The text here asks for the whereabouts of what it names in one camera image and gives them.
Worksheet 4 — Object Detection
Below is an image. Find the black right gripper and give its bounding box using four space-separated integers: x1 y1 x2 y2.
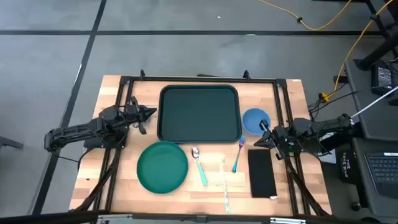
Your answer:
253 119 295 161

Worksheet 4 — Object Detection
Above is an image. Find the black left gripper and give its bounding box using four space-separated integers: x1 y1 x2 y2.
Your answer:
123 95 157 136

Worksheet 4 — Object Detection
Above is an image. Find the blue round bowl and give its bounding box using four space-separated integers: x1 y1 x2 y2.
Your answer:
241 108 272 136

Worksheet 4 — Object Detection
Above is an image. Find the iridescent metal fork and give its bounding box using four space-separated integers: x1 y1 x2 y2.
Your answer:
231 135 247 174

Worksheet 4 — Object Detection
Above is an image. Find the black cloth napkin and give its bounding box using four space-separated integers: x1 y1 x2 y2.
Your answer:
248 149 278 199

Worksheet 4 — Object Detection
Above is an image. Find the green round plate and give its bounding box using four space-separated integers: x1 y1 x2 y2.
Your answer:
136 141 189 194

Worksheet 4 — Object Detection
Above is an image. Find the teal-handled metal spoon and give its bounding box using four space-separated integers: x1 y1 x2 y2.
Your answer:
191 146 208 187

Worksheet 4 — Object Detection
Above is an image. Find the dark green plastic tray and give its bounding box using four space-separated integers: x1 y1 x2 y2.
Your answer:
157 83 243 144

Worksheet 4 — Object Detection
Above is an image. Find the black printed tote bag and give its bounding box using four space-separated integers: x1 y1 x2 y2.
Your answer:
337 149 358 184

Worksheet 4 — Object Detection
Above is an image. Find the grey side desk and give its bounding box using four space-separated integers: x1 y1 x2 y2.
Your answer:
344 58 398 218

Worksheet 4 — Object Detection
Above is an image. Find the dark laptop computer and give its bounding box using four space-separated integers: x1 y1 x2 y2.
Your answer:
363 152 398 200

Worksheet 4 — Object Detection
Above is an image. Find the black power adapter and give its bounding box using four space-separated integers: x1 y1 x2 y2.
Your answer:
371 62 396 96

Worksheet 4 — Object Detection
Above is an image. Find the grey furniture leg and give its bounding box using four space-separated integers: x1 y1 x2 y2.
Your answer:
0 136 24 149

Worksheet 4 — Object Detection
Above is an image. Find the black stand leg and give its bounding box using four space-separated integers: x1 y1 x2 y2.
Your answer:
354 0 398 71

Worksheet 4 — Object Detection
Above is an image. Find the black metal table frame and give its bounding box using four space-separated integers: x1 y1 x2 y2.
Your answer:
70 68 332 224

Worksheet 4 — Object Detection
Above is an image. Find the teal-handled metal knife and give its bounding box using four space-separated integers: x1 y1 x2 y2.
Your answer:
219 161 231 214

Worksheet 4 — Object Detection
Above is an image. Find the yellow power cable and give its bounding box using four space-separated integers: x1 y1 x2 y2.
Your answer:
321 0 394 102
257 0 353 31

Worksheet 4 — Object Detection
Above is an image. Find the white cable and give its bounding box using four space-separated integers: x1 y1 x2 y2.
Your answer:
350 88 398 119

